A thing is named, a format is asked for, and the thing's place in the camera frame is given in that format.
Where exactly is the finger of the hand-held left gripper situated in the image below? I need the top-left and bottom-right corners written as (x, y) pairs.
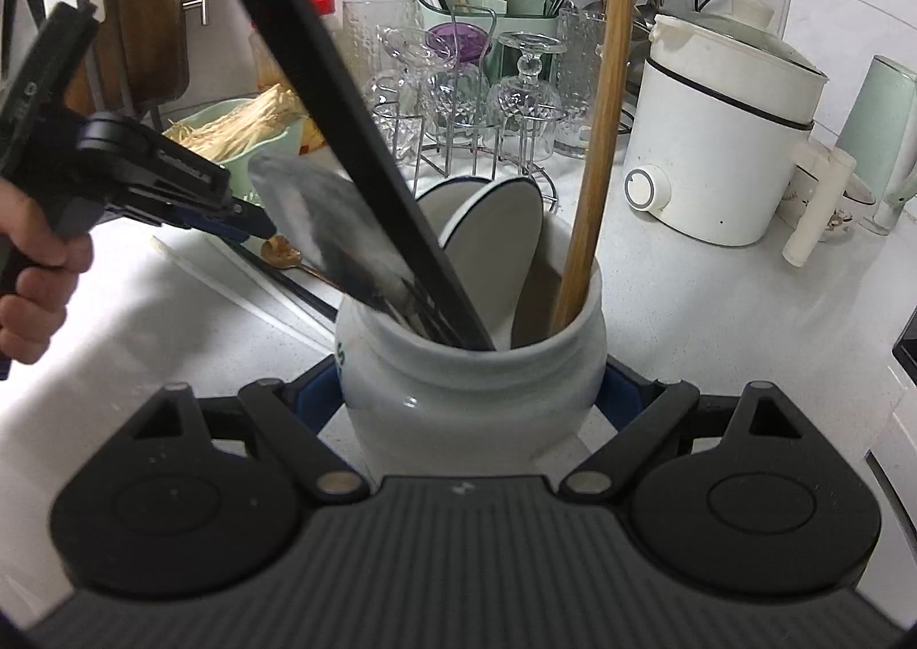
top-left (107, 191), bottom-right (273, 241)
top-left (147, 144), bottom-right (232, 204)

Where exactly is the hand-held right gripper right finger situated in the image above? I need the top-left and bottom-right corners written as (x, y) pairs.
top-left (559, 357), bottom-right (807, 498)

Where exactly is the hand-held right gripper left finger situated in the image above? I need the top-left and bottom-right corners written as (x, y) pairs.
top-left (127, 361), bottom-right (370, 499)

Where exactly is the gold long-handled spoon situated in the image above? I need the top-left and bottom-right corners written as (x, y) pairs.
top-left (259, 235), bottom-right (346, 289)

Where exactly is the white chopstick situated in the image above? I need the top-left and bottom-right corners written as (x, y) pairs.
top-left (186, 262), bottom-right (335, 353)
top-left (150, 235), bottom-right (309, 335)

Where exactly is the silver table knife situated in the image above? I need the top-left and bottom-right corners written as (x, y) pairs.
top-left (247, 151), bottom-right (460, 347)

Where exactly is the black chopstick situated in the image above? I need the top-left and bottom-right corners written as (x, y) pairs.
top-left (187, 0), bottom-right (497, 351)

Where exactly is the white bowl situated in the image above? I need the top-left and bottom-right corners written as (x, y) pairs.
top-left (333, 280), bottom-right (610, 479)

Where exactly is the wooden chopstick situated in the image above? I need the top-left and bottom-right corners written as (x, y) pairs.
top-left (551, 0), bottom-right (640, 339)

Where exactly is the person's left hand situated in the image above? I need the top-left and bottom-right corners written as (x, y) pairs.
top-left (0, 178), bottom-right (96, 365)

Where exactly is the bundle of bamboo skewers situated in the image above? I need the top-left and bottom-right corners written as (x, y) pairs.
top-left (162, 85), bottom-right (309, 160)

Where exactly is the green plastic basket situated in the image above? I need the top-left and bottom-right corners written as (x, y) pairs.
top-left (161, 97), bottom-right (296, 207)

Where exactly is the red-lidded plastic jar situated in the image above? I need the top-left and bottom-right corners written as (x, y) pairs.
top-left (247, 0), bottom-right (338, 156)

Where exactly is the textured glass pitcher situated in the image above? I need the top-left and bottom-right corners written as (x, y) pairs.
top-left (342, 0), bottom-right (421, 121)

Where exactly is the white electric cooking pot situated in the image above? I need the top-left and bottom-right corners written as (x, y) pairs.
top-left (621, 0), bottom-right (829, 248)

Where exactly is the floral ceramic cup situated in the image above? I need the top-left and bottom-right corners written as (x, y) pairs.
top-left (777, 140), bottom-right (879, 268)

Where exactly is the purple glass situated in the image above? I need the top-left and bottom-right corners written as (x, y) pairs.
top-left (425, 22), bottom-right (492, 65)

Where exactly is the black gas stove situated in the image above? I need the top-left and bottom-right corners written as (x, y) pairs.
top-left (892, 311), bottom-right (917, 372)

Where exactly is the cluster of clear stemmed glasses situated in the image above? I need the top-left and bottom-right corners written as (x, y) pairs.
top-left (362, 26), bottom-right (567, 164)

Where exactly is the tall ribbed clear glass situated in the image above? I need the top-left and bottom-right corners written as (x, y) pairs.
top-left (555, 8), bottom-right (610, 160)

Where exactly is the green utensil holder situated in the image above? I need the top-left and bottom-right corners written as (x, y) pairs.
top-left (416, 0), bottom-right (564, 84)

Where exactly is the pale green kettle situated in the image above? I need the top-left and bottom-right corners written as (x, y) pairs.
top-left (834, 54), bottom-right (917, 237)

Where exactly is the chrome wire glass rack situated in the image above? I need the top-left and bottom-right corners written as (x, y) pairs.
top-left (373, 5), bottom-right (561, 210)

